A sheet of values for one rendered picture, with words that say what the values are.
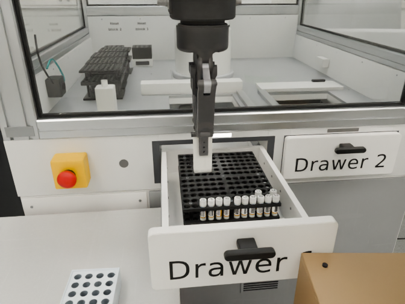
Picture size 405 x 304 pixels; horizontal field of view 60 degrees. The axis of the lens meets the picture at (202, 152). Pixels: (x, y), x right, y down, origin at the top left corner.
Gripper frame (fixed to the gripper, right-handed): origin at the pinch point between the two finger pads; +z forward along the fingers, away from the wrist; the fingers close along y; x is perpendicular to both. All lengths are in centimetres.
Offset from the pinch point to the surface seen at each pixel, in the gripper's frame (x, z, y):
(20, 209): -76, 70, -95
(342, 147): 34.8, 9.0, -18.3
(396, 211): 57, 32, -23
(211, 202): 1.6, 9.4, 0.8
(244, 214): 7.6, 12.5, 0.8
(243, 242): 4.7, 9.3, 12.1
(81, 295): -21.1, 21.6, 7.7
